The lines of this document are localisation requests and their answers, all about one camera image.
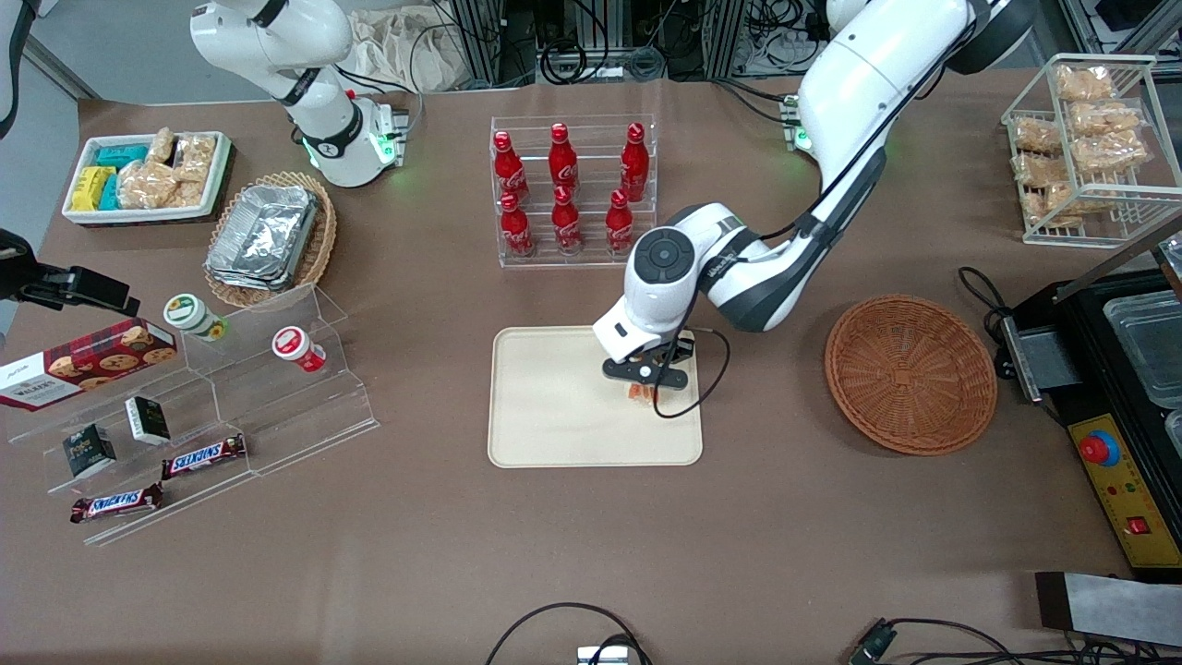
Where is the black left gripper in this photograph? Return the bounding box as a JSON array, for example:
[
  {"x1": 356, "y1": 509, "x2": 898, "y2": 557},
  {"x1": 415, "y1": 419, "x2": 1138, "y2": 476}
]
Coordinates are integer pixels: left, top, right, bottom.
[{"x1": 603, "y1": 337, "x2": 695, "y2": 393}]

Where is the red lidded snack cup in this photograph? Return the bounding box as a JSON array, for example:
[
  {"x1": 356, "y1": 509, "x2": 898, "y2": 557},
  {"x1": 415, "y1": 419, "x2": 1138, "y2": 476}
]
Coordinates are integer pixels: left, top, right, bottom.
[{"x1": 271, "y1": 326, "x2": 327, "y2": 374}]

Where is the light wicker basket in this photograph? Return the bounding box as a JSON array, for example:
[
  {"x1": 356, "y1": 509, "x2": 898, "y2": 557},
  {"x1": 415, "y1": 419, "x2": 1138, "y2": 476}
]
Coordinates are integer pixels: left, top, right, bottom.
[{"x1": 203, "y1": 170, "x2": 338, "y2": 310}]

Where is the Snickers chocolate bar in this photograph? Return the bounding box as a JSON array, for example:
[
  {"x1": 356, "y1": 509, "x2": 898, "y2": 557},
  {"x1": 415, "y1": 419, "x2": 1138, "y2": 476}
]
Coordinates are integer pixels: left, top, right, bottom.
[
  {"x1": 70, "y1": 483, "x2": 164, "y2": 525},
  {"x1": 162, "y1": 434, "x2": 247, "y2": 480}
]

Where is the grey flat plate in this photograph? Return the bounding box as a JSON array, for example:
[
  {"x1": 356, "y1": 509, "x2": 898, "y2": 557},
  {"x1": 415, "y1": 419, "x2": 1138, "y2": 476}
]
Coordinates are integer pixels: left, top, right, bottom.
[{"x1": 1034, "y1": 571, "x2": 1182, "y2": 647}]

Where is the black machine power cable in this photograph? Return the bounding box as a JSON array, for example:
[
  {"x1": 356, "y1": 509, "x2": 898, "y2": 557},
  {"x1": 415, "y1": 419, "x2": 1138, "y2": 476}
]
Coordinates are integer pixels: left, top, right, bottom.
[{"x1": 958, "y1": 266, "x2": 1017, "y2": 345}]

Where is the beige cloth bag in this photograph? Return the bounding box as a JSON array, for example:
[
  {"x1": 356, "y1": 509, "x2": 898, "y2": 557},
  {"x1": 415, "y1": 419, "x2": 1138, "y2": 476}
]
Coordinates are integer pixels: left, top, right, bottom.
[{"x1": 346, "y1": 7, "x2": 467, "y2": 93}]

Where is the dark flat base tray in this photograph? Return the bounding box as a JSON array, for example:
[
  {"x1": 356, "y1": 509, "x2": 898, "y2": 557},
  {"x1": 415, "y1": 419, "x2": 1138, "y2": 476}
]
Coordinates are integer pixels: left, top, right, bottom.
[{"x1": 65, "y1": 139, "x2": 237, "y2": 229}]

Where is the green lidded snack cup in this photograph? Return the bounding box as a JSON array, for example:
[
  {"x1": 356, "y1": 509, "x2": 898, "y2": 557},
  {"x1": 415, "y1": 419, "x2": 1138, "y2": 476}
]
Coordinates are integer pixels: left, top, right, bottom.
[{"x1": 163, "y1": 293, "x2": 229, "y2": 343}]

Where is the aluminium frame post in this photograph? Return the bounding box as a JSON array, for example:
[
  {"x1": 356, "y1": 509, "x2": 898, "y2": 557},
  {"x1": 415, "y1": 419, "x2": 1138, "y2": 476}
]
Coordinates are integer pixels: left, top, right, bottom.
[
  {"x1": 448, "y1": 0, "x2": 507, "y2": 89},
  {"x1": 706, "y1": 0, "x2": 751, "y2": 79}
]

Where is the white wire rack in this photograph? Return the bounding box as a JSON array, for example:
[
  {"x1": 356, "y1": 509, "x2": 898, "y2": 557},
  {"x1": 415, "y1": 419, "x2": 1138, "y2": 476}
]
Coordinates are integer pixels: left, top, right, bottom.
[{"x1": 1002, "y1": 53, "x2": 1182, "y2": 248}]

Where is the black cable bundle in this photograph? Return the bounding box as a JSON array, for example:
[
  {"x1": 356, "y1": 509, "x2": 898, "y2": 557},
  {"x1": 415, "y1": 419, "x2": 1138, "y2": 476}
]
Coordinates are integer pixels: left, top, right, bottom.
[{"x1": 503, "y1": 0, "x2": 712, "y2": 86}]

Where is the black connector with cable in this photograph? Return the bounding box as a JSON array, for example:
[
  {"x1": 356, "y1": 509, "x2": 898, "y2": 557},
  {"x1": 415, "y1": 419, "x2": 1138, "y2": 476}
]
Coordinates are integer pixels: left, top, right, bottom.
[{"x1": 848, "y1": 617, "x2": 1182, "y2": 665}]

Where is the black Face tea box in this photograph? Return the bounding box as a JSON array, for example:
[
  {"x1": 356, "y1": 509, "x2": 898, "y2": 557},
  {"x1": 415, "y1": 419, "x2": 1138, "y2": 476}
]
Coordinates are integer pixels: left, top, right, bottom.
[{"x1": 62, "y1": 423, "x2": 118, "y2": 479}]

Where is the clear acrylic stepped display stand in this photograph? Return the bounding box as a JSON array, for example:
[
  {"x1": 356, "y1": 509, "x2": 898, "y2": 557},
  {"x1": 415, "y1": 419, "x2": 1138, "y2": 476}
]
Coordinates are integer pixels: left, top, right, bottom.
[{"x1": 5, "y1": 282, "x2": 380, "y2": 548}]

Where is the cream plastic serving tray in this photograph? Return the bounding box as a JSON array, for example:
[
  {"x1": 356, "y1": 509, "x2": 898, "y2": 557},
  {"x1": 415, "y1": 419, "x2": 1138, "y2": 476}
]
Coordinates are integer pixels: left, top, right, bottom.
[{"x1": 488, "y1": 323, "x2": 705, "y2": 469}]

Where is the black machine with yellow panel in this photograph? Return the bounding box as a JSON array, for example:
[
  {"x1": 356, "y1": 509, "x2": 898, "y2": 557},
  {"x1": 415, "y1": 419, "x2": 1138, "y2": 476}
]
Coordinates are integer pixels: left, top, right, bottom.
[{"x1": 1002, "y1": 217, "x2": 1182, "y2": 581}]

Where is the brown wicker basket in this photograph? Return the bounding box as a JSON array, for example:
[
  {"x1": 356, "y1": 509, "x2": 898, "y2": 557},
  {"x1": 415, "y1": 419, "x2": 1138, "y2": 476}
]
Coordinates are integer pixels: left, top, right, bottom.
[{"x1": 825, "y1": 294, "x2": 999, "y2": 457}]

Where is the silver foil container stack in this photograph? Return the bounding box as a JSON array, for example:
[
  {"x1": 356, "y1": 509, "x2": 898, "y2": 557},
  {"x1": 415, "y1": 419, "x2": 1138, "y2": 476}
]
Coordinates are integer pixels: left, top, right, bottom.
[{"x1": 205, "y1": 184, "x2": 320, "y2": 292}]

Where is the clear acrylic bottle rack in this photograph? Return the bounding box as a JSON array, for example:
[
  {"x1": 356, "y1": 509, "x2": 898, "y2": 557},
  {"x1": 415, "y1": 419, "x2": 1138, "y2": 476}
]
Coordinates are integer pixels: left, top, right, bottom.
[{"x1": 489, "y1": 115, "x2": 659, "y2": 270}]

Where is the black box with white label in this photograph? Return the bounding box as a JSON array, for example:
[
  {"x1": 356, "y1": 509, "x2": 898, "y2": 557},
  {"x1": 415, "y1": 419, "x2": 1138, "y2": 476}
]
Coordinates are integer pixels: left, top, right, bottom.
[{"x1": 125, "y1": 395, "x2": 173, "y2": 447}]

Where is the red tartan Walkers shortbread box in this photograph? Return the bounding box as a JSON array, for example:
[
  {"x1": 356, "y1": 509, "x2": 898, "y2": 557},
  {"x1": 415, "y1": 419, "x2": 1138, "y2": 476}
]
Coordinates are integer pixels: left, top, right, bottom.
[{"x1": 0, "y1": 317, "x2": 178, "y2": 413}]

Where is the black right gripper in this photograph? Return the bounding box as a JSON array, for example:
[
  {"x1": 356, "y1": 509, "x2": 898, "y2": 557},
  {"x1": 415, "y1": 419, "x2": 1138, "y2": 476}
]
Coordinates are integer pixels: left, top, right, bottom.
[{"x1": 0, "y1": 229, "x2": 141, "y2": 317}]

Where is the red Coca-Cola aluminium bottle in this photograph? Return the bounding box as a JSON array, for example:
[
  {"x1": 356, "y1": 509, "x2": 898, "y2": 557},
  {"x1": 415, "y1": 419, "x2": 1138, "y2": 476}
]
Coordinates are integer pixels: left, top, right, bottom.
[
  {"x1": 492, "y1": 130, "x2": 530, "y2": 204},
  {"x1": 549, "y1": 123, "x2": 580, "y2": 193},
  {"x1": 499, "y1": 191, "x2": 537, "y2": 259},
  {"x1": 605, "y1": 189, "x2": 637, "y2": 256},
  {"x1": 551, "y1": 185, "x2": 584, "y2": 256},
  {"x1": 620, "y1": 122, "x2": 651, "y2": 203}
]

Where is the yellow snack pack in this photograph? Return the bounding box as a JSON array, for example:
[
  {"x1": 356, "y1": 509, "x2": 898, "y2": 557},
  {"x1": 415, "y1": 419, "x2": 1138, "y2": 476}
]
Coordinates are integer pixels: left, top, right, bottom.
[{"x1": 71, "y1": 165, "x2": 117, "y2": 212}]

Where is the white rectangular snack bin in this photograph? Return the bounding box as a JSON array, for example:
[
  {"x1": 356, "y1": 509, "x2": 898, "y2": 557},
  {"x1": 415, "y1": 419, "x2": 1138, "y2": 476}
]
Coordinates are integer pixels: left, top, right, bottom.
[{"x1": 62, "y1": 131, "x2": 232, "y2": 225}]

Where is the black cable loop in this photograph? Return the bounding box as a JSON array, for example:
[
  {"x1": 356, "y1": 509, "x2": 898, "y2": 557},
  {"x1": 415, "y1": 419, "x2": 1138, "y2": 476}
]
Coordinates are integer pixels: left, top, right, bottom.
[{"x1": 485, "y1": 602, "x2": 654, "y2": 665}]

